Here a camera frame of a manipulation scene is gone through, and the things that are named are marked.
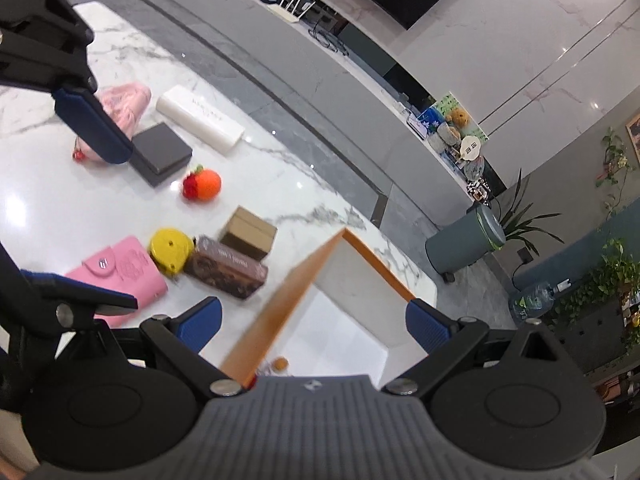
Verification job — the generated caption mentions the black cables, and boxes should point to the black cables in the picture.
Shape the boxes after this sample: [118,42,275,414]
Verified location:
[310,22,351,56]

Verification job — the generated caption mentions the blue box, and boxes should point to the blue box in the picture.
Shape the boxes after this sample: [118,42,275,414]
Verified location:
[417,108,443,133]

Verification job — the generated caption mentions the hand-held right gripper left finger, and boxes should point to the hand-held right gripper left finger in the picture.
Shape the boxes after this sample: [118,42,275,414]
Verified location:
[97,296,251,402]

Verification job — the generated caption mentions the long white box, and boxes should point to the long white box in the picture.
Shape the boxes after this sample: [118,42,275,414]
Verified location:
[156,85,246,157]

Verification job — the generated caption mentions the dark grey square box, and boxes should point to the dark grey square box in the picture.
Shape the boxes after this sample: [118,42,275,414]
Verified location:
[129,122,194,188]

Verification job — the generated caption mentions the yellow round tape measure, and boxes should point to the yellow round tape measure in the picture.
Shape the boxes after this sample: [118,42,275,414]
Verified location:
[148,228,195,277]

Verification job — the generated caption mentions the green picture board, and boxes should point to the green picture board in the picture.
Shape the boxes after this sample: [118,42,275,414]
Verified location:
[430,92,488,141]

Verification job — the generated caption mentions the green potted plant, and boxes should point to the green potted plant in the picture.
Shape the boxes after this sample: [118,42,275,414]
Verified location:
[487,167,563,261]

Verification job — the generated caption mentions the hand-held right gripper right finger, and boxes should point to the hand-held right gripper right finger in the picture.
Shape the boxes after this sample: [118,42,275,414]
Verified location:
[381,298,583,397]

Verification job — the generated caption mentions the black white patterned ornament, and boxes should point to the black white patterned ornament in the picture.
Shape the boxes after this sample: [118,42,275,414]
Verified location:
[462,156,493,205]

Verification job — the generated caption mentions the marble tv bench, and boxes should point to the marble tv bench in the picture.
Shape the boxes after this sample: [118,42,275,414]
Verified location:
[185,0,483,208]

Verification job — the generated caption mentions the brown cardboard box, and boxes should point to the brown cardboard box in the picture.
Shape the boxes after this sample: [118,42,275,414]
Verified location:
[218,206,278,262]

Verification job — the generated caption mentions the white router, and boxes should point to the white router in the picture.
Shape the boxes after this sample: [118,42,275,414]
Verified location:
[270,0,313,23]

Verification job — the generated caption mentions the white plush toy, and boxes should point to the white plush toy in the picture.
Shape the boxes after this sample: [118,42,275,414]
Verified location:
[257,356,293,378]

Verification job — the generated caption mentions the white round plush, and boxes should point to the white round plush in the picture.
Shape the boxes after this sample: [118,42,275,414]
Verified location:
[459,135,483,162]

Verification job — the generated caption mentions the hanging wall plant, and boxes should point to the hanging wall plant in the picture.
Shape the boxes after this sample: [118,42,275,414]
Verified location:
[595,127,633,221]

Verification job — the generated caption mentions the dark brown card box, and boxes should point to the dark brown card box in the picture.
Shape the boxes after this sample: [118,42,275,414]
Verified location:
[183,235,269,301]

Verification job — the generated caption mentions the orange crochet fruit toy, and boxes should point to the orange crochet fruit toy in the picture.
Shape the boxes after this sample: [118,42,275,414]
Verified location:
[181,164,222,202]

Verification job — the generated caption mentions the framed wall picture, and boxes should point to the framed wall picture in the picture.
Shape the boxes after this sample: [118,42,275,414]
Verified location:
[625,112,640,166]

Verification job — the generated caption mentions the grey trash can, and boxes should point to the grey trash can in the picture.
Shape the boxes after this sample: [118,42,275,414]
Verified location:
[425,203,507,283]

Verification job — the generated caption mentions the green ivy plants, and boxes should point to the green ivy plants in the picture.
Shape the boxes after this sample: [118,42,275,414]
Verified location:
[555,240,640,356]

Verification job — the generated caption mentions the grey flower pot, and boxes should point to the grey flower pot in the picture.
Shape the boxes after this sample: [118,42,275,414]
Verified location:
[429,122,461,153]

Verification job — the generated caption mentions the orange storage box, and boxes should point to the orange storage box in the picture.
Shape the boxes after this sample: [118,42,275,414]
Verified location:
[218,227,431,391]

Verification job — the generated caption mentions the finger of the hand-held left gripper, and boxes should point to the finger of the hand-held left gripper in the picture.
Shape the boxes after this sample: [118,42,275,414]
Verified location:
[0,0,134,165]
[0,244,139,393]

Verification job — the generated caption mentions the dark cabinet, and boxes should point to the dark cabinet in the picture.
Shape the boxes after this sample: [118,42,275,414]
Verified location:
[550,290,640,376]

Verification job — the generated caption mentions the clear water bottle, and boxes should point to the clear water bottle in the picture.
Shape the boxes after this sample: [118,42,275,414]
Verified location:
[508,280,571,321]

